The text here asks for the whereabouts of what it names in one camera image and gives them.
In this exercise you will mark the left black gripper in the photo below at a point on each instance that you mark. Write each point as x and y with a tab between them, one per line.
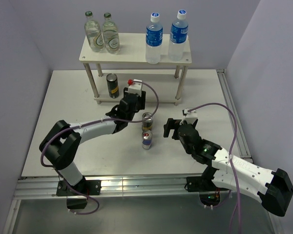
141	100

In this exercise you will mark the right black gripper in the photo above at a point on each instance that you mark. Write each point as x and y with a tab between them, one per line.
172	124

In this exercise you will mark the black gold can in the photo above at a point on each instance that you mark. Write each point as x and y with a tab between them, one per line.
112	84
147	123

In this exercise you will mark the silver red bull can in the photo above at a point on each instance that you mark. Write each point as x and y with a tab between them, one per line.
147	139

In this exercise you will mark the plastic water bottle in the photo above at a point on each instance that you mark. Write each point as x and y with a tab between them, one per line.
154	38
178	36

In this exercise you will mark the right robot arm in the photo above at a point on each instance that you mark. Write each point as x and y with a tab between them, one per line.
272	189

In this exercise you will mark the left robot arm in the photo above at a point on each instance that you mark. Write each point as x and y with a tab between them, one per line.
61	143

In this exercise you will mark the white two-tier shelf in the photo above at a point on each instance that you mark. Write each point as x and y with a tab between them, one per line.
167	77

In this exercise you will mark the right glass bottle green cap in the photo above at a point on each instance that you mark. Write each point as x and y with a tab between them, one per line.
110	34

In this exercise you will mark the glass bottle green cap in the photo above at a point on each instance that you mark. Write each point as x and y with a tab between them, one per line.
93	33
110	34

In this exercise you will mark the left glass bottle green cap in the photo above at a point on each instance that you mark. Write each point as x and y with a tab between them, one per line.
93	33

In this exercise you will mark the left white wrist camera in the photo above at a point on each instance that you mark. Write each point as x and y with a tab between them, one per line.
135	86

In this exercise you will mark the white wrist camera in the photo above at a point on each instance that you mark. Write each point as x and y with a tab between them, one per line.
135	86
189	117

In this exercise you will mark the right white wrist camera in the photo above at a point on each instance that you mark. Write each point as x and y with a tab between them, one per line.
189	117

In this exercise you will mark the aluminium side rail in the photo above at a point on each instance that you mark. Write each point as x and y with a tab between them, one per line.
240	137

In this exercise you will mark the aluminium front rail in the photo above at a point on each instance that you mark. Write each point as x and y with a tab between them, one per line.
111	186

